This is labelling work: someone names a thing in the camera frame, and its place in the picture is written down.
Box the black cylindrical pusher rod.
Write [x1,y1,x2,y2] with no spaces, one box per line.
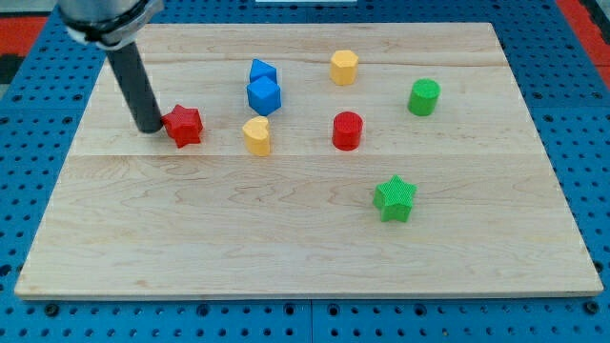
[106,42,163,133]

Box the red star block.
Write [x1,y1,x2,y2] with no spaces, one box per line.
[161,105,204,149]

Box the blue cube block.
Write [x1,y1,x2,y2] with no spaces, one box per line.
[246,76,282,116]

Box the green star block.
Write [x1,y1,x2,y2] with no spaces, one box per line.
[373,174,417,222]

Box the blue triangular block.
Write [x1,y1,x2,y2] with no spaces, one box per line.
[249,59,277,83]

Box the yellow heart block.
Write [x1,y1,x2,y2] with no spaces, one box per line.
[242,116,271,156]

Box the yellow hexagon block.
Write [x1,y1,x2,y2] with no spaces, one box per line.
[330,50,359,86]

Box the light wooden board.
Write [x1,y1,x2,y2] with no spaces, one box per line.
[14,23,603,301]

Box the red cylinder block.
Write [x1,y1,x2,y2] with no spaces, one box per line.
[332,111,364,151]

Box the green cylinder block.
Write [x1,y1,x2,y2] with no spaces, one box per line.
[407,78,441,116]

